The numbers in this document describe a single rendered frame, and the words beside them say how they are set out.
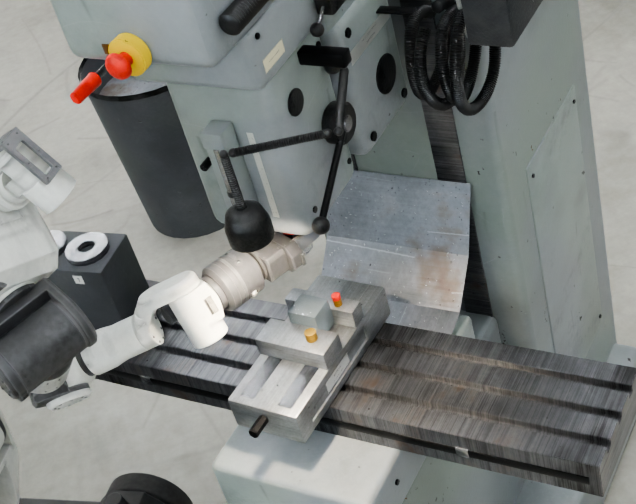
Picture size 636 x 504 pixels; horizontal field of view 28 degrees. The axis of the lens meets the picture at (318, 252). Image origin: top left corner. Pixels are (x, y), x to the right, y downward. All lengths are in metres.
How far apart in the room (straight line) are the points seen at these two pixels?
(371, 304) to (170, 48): 0.83
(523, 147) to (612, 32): 2.45
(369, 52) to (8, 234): 0.67
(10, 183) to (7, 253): 0.10
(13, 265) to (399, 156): 0.92
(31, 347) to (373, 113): 0.70
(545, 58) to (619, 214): 1.53
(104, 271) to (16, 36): 3.69
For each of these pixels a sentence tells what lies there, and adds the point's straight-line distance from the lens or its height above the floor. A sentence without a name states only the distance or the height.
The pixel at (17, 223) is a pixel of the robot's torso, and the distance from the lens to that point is 1.92.
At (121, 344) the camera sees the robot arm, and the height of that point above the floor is 1.22.
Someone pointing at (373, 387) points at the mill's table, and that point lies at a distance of 2.32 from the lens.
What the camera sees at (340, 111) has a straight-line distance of 1.83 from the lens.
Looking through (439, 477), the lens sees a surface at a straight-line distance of 2.56.
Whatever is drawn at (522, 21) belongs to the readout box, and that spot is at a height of 1.54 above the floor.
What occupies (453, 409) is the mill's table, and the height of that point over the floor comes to 0.92.
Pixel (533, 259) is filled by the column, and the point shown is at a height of 0.84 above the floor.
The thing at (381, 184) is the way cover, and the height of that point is 1.07.
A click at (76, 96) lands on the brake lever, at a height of 1.70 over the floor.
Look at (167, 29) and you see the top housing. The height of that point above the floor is 1.80.
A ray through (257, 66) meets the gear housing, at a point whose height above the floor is 1.67.
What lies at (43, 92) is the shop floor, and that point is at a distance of 5.56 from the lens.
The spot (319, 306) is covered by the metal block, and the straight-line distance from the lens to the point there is 2.31.
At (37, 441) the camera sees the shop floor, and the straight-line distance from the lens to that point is 3.89.
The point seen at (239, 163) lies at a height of 1.48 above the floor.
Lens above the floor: 2.57
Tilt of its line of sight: 38 degrees down
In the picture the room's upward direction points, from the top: 17 degrees counter-clockwise
